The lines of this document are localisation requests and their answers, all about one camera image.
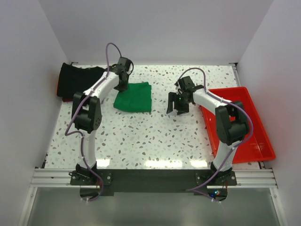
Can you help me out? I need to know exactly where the green t shirt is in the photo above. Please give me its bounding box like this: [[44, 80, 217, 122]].
[[113, 82, 152, 113]]

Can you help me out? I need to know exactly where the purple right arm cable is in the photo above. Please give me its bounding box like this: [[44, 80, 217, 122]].
[[175, 67, 254, 196]]

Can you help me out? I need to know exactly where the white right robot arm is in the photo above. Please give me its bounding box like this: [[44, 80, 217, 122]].
[[166, 76, 253, 185]]

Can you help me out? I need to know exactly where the dark red folded t shirt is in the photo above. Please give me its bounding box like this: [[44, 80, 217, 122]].
[[56, 84, 72, 102]]

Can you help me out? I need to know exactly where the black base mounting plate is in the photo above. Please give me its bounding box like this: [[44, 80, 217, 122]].
[[69, 169, 237, 201]]

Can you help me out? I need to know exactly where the red plastic bin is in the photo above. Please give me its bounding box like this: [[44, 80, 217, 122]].
[[199, 86, 276, 164]]

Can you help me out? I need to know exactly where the aluminium frame rail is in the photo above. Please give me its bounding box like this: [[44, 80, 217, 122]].
[[30, 65, 277, 191]]

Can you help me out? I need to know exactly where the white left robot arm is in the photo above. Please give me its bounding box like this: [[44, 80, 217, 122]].
[[71, 56, 134, 185]]

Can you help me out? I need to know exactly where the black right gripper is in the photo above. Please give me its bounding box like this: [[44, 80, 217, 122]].
[[166, 92, 191, 115]]

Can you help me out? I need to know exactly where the black folded t shirt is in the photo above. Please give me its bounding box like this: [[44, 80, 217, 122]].
[[56, 63, 105, 99]]

